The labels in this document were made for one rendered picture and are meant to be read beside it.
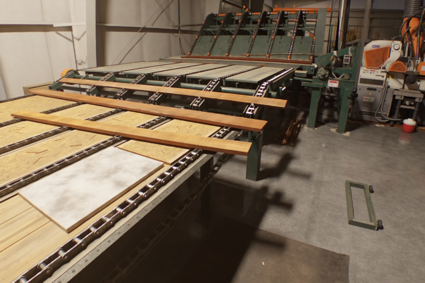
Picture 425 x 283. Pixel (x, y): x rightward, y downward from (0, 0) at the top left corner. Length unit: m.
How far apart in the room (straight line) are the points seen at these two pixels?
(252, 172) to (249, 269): 1.17
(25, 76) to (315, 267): 7.06
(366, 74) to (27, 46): 7.92
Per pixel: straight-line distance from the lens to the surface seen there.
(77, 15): 7.73
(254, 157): 2.56
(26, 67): 7.22
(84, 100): 3.03
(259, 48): 7.09
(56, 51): 7.57
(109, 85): 3.65
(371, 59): 5.33
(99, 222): 1.03
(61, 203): 1.21
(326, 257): 2.06
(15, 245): 1.14
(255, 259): 1.91
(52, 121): 2.36
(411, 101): 5.65
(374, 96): 5.43
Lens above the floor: 1.49
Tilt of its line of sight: 20 degrees down
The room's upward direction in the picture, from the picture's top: straight up
